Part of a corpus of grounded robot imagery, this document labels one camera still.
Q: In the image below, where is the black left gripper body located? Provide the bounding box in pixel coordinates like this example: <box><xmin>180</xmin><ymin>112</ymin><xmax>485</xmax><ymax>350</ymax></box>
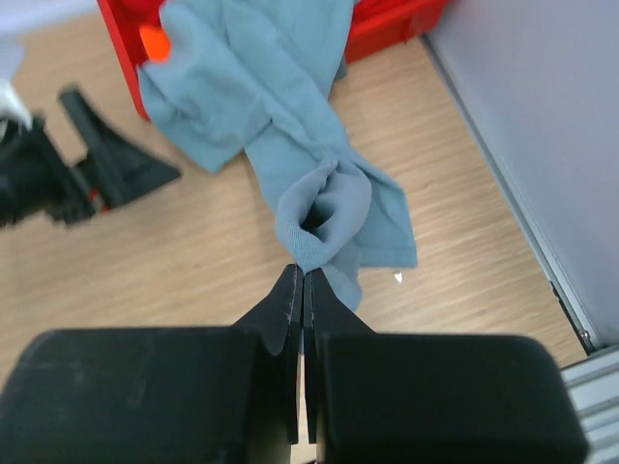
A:
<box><xmin>1</xmin><ymin>114</ymin><xmax>92</xmax><ymax>227</ymax></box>

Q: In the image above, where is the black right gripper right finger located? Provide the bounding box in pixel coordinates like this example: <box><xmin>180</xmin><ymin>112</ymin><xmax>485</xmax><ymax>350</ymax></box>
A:
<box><xmin>303</xmin><ymin>271</ymin><xmax>589</xmax><ymax>463</ymax></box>

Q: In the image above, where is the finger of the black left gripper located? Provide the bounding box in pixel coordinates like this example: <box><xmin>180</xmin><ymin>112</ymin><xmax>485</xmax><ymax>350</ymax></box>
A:
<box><xmin>81</xmin><ymin>146</ymin><xmax>181</xmax><ymax>213</ymax></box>
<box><xmin>59</xmin><ymin>86</ymin><xmax>127</xmax><ymax>206</ymax></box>

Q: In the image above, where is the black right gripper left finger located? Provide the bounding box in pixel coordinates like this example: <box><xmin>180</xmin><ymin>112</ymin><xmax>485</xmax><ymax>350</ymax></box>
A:
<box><xmin>1</xmin><ymin>265</ymin><xmax>303</xmax><ymax>463</ymax></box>

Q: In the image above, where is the light blue t shirt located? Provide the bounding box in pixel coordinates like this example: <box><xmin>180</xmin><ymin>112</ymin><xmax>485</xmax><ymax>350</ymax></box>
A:
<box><xmin>137</xmin><ymin>1</ymin><xmax>417</xmax><ymax>308</ymax></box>

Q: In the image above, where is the orange t shirt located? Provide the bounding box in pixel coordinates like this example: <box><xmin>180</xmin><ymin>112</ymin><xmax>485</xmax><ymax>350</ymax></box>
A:
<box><xmin>138</xmin><ymin>24</ymin><xmax>171</xmax><ymax>63</ymax></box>

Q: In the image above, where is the red plastic bin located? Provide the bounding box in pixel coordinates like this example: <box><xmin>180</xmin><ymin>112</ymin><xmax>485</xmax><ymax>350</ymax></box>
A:
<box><xmin>98</xmin><ymin>0</ymin><xmax>449</xmax><ymax>120</ymax></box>

